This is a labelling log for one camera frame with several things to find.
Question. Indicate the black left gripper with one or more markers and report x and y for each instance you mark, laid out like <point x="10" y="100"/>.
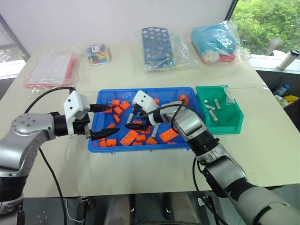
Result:
<point x="80" y="125"/>

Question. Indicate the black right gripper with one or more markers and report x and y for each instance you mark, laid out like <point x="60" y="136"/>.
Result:
<point x="145" y="120"/>

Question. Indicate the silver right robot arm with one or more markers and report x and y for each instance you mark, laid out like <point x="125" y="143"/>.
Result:
<point x="225" y="168"/>

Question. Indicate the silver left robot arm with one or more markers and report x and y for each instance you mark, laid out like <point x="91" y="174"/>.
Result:
<point x="28" y="138"/>

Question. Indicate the blue plastic bin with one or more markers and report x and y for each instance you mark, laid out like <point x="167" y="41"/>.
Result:
<point x="105" y="150"/>

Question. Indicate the green plastic bin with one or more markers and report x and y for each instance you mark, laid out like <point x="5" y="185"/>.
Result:
<point x="225" y="122"/>

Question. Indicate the large orange toy brick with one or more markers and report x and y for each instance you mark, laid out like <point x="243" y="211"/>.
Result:
<point x="169" y="135"/>
<point x="129" y="137"/>

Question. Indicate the clear box of coloured bricks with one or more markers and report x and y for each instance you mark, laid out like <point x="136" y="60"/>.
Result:
<point x="99" y="55"/>

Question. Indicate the bag of red white items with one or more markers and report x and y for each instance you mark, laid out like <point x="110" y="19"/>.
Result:
<point x="51" y="70"/>

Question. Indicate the blue perforated rack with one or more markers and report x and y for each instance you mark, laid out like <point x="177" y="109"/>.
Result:
<point x="157" y="47"/>

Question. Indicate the blue tube rack in bag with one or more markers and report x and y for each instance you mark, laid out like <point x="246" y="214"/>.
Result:
<point x="185" y="56"/>

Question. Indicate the small clear plastic bag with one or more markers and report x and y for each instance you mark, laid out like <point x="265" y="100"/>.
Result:
<point x="229" y="96"/>

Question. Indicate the bagged teal cloth bundle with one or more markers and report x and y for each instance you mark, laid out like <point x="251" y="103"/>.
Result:
<point x="215" y="42"/>

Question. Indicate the clear water bottle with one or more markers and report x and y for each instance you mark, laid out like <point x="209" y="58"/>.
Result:
<point x="281" y="90"/>

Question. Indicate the black storage crate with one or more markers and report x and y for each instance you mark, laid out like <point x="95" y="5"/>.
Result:
<point x="290" y="112"/>

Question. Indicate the yellow box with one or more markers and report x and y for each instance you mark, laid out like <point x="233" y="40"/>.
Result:
<point x="291" y="98"/>

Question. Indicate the white cylinder with black cap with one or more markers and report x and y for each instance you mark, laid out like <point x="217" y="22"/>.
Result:
<point x="287" y="59"/>

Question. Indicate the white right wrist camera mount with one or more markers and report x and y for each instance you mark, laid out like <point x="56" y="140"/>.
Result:
<point x="145" y="99"/>

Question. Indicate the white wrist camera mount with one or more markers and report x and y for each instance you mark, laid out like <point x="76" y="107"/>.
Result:
<point x="74" y="105"/>
<point x="145" y="99"/>

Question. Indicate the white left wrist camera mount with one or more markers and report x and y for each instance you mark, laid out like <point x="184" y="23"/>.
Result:
<point x="74" y="105"/>

